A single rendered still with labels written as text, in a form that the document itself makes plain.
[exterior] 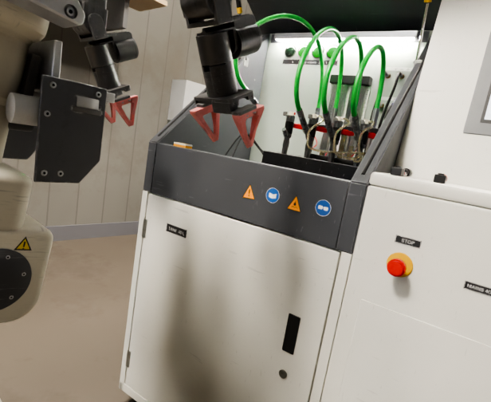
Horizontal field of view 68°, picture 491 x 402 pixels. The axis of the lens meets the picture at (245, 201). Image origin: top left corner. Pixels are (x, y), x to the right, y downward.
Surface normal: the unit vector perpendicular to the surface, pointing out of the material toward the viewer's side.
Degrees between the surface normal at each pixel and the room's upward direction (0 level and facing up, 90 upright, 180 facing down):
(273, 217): 90
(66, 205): 90
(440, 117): 76
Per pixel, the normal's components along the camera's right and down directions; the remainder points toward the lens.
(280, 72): -0.55, 0.04
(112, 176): 0.73, 0.22
